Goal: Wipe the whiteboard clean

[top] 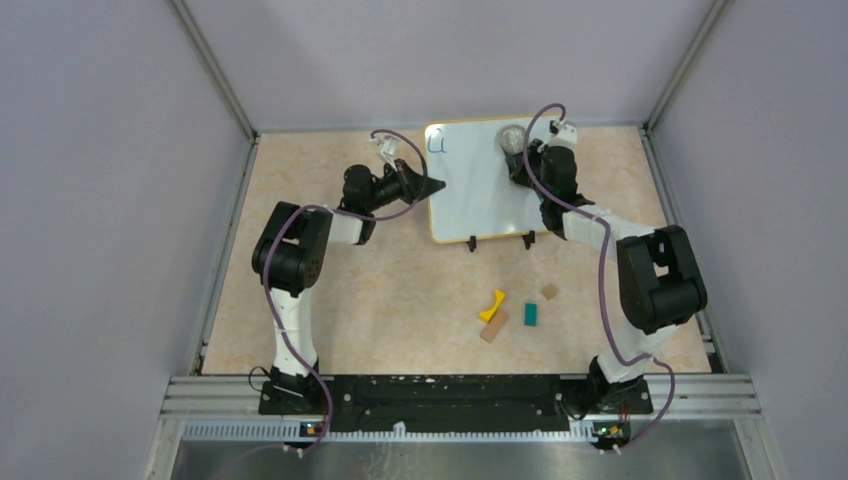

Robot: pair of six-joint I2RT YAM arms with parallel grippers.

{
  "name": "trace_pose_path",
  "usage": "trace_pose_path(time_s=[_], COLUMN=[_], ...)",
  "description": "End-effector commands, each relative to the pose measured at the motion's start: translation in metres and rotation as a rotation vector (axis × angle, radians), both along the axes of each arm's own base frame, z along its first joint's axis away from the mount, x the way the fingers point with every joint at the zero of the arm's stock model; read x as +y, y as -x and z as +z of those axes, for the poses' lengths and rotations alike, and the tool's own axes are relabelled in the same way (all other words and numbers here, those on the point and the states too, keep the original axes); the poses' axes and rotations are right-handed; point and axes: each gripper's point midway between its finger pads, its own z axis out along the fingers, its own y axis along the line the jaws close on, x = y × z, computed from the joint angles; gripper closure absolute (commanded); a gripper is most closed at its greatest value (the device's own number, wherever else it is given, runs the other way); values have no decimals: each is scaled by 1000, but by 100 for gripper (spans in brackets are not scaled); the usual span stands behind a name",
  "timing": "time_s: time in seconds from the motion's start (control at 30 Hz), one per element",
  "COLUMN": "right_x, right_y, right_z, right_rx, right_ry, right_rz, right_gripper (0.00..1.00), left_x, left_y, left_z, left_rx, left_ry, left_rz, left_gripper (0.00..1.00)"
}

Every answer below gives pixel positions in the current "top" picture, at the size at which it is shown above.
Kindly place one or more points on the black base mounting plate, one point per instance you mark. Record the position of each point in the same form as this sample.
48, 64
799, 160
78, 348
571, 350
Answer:
520, 403

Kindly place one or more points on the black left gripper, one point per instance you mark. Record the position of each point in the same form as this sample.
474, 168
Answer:
412, 187

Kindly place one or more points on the black right stand foot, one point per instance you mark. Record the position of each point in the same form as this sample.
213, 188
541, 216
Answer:
529, 239

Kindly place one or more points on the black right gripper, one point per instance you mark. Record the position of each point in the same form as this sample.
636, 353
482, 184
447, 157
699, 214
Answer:
516, 170

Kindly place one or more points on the yellow framed whiteboard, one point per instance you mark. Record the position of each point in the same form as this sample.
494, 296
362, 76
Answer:
479, 201

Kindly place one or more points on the yellow arch wooden block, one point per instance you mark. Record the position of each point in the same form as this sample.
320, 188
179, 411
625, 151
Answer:
487, 315

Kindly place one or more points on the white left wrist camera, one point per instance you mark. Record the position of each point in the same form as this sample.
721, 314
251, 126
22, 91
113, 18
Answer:
386, 146

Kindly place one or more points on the teal wooden block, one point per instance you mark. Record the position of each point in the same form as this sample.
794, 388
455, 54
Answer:
530, 318

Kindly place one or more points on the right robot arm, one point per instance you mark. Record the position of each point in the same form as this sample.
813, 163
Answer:
659, 280

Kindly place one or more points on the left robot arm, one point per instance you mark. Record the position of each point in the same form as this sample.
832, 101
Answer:
289, 257

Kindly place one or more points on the small natural wooden cube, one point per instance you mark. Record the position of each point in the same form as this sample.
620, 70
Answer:
549, 291

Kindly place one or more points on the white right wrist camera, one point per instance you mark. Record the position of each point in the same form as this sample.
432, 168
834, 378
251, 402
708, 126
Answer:
563, 133

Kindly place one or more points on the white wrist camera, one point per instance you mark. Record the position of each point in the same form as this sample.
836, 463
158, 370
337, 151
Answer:
386, 146
563, 133

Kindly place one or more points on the aluminium front frame rail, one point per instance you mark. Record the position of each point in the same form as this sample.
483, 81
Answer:
697, 426

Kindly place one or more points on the grey round eraser sponge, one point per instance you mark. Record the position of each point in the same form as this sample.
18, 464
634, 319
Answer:
511, 139

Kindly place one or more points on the natural long wooden block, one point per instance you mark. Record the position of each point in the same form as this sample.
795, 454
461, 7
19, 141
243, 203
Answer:
494, 326

